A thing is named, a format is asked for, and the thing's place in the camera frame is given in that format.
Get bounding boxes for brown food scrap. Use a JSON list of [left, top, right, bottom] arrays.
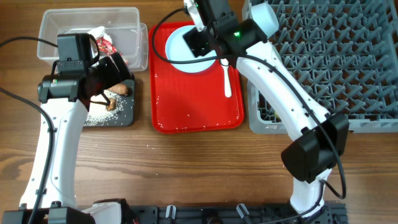
[[106, 98, 117, 111]]

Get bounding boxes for grey dishwasher rack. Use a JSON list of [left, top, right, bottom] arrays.
[[242, 0, 398, 135]]

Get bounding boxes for white tissue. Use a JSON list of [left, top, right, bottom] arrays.
[[88, 26, 105, 39]]

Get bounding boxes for red snack wrapper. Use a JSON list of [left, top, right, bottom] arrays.
[[96, 37, 128, 64]]

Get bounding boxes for white plastic spoon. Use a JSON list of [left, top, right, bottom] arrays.
[[220, 58, 232, 98]]

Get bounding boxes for clear plastic bin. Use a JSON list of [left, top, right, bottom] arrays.
[[39, 7, 148, 72]]

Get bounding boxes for orange carrot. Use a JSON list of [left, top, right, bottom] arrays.
[[108, 83, 129, 95]]

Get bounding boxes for black plastic tray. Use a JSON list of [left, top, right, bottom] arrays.
[[82, 73, 136, 128]]

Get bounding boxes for red serving tray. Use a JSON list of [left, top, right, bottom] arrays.
[[149, 21, 244, 134]]

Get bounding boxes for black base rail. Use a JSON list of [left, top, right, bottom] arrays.
[[131, 203, 349, 224]]

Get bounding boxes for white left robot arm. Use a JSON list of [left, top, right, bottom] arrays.
[[2, 53, 131, 223]]

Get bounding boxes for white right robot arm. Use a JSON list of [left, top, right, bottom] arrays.
[[182, 19, 349, 218]]

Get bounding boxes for light blue bowl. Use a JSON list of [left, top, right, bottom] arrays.
[[251, 2, 279, 39]]

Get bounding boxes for light blue plate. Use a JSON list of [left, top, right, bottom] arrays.
[[165, 25, 216, 73]]

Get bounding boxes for yellow plastic cup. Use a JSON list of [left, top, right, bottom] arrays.
[[274, 111, 281, 122]]

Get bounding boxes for pile of white rice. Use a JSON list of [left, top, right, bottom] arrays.
[[83, 90, 133, 125]]

